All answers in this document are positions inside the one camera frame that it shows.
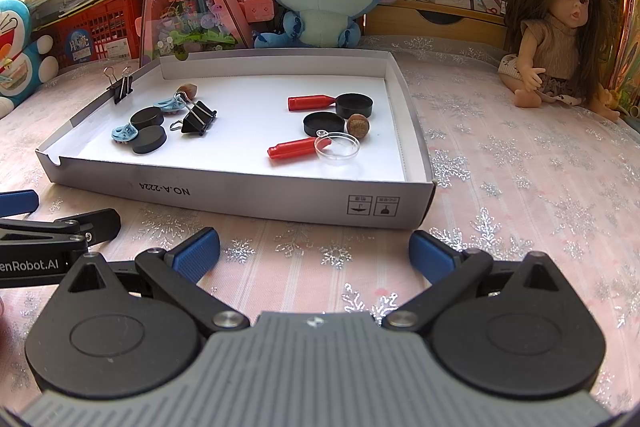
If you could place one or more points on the shiny colourful sheets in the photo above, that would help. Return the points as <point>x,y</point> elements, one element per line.
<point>625,32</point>

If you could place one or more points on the red plastic cap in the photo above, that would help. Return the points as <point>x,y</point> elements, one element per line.
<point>292,148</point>

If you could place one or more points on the black binder clip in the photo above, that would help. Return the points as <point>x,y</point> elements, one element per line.
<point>196,120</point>
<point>120,88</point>

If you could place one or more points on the brown haired doll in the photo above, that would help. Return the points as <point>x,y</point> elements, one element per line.
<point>555,32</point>

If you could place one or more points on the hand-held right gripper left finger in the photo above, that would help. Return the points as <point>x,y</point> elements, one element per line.
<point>197,257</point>

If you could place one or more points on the light blue plastic clip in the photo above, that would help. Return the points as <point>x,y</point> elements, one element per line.
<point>170,105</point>
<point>124,133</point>

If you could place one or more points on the blue robot cat plush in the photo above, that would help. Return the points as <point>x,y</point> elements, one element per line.
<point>15,52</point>

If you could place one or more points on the white cardboard box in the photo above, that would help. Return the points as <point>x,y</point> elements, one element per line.
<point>240,167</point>

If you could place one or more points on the pink snowflake tablecloth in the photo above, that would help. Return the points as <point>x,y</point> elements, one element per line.
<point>500,207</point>

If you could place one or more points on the black round lid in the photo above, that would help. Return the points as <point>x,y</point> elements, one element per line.
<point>354,104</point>
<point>324,123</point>

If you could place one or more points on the brown nut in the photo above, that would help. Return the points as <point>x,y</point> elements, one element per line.
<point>359,125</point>
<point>187,91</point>

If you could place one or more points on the red marker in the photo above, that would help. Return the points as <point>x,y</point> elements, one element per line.
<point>306,103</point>

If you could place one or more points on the black round disc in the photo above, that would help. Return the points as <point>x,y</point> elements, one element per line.
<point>147,118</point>
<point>149,141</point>

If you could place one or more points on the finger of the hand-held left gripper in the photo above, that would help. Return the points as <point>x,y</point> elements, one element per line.
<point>100,223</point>
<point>17,203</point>

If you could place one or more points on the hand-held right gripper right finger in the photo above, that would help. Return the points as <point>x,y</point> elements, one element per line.
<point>430,254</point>

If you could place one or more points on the red plastic crate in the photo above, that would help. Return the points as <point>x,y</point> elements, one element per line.
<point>100,32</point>

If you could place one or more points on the wooden drawer unit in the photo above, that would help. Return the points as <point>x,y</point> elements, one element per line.
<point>425,24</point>

